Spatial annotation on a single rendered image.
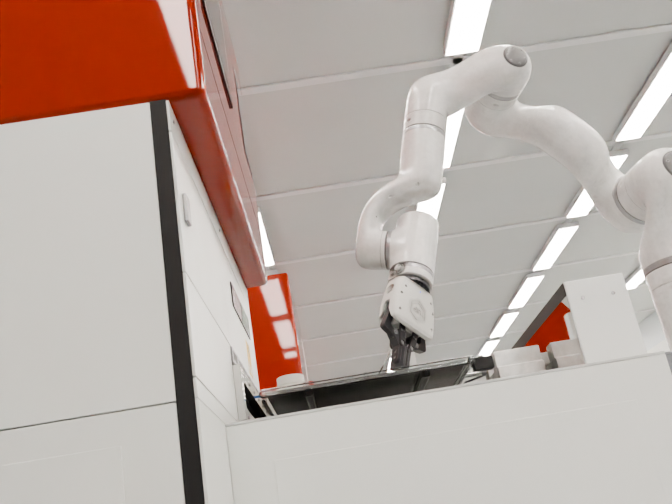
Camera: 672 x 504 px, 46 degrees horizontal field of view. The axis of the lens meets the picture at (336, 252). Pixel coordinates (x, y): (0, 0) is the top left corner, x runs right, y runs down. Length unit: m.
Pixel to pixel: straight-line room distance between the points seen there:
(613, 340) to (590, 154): 0.59
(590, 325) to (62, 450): 0.76
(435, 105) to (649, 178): 0.45
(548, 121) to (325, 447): 0.92
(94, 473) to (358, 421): 0.37
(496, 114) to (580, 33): 2.36
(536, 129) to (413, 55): 2.17
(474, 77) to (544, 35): 2.34
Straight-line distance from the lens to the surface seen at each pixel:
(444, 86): 1.69
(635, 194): 1.73
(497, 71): 1.68
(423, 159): 1.57
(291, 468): 1.10
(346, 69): 3.85
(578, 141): 1.74
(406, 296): 1.41
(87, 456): 0.94
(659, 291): 1.69
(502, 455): 1.12
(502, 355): 1.40
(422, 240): 1.49
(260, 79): 3.82
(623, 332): 1.26
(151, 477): 0.93
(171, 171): 1.03
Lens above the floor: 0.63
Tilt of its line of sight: 21 degrees up
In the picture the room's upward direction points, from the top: 10 degrees counter-clockwise
